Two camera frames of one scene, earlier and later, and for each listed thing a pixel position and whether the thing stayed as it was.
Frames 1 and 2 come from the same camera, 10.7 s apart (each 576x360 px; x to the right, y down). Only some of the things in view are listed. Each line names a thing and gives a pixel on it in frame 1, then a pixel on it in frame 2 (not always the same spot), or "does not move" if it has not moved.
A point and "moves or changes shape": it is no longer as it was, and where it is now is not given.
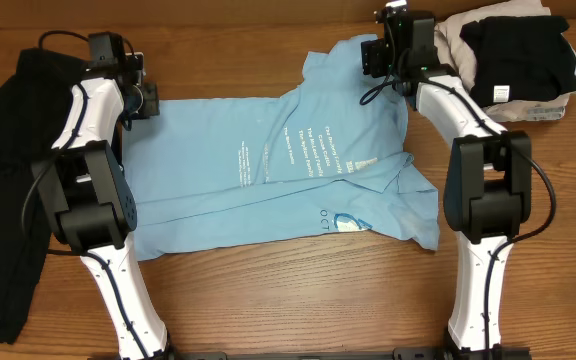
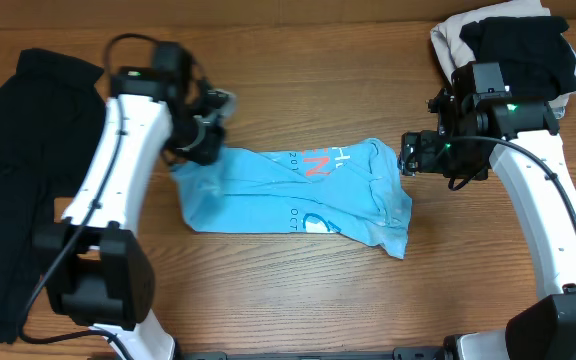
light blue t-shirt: [332, 156] moves or changes shape
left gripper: [152, 104] -> [209, 152]
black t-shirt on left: [15, 117] does not move
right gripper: [371, 56] -> [426, 143]
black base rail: [408, 354] does not move
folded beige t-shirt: [447, 40] does not move
